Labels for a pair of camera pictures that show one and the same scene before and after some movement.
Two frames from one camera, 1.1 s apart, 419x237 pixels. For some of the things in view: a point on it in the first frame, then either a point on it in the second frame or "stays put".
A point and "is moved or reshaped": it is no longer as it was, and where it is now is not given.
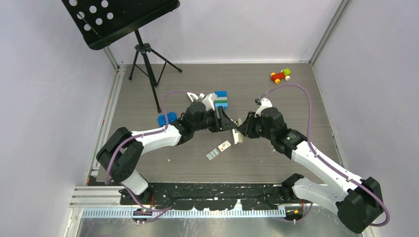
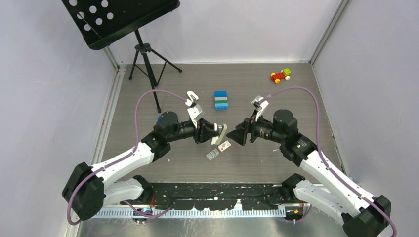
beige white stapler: (237, 137) is moved or reshaped
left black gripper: (227, 124) to (202, 134)
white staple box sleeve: (224, 145) stays put
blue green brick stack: (222, 99) stays put
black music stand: (102, 22) stays put
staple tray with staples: (212, 154) stays put
